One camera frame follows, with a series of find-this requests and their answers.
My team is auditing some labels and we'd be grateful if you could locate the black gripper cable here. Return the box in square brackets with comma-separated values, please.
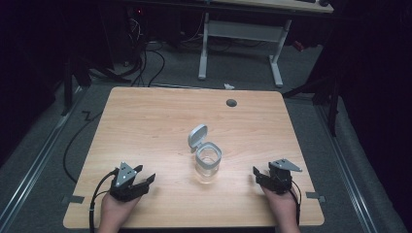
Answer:
[288, 180, 303, 226]
[88, 168, 120, 233]

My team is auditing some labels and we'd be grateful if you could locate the black cable on floor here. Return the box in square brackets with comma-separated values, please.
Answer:
[62, 110, 104, 184]

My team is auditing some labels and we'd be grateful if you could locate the bundle of black cables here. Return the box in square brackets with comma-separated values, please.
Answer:
[120, 16, 202, 88]

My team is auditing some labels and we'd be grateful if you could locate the clear jar with grey lid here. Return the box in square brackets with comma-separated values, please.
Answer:
[188, 123, 223, 184]

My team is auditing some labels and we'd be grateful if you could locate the black stand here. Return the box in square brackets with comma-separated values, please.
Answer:
[59, 54, 130, 117]
[282, 74, 341, 138]

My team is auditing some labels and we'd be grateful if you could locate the grey tape strip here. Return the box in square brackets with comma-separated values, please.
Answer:
[305, 191, 326, 204]
[61, 194, 86, 206]

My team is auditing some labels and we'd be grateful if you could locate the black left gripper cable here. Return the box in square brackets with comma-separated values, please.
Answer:
[88, 168, 120, 233]

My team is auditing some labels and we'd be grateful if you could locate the metal floor rail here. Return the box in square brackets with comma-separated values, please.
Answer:
[314, 102, 379, 233]
[0, 86, 88, 231]

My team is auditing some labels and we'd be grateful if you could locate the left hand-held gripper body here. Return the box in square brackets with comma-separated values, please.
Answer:
[109, 161, 146, 203]

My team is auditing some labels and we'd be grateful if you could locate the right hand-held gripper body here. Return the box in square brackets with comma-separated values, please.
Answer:
[260, 158, 303, 195]

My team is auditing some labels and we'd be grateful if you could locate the white metal frame desk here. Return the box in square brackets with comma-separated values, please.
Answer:
[197, 0, 334, 88]

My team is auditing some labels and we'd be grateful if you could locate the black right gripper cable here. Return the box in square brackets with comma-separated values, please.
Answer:
[288, 180, 303, 226]

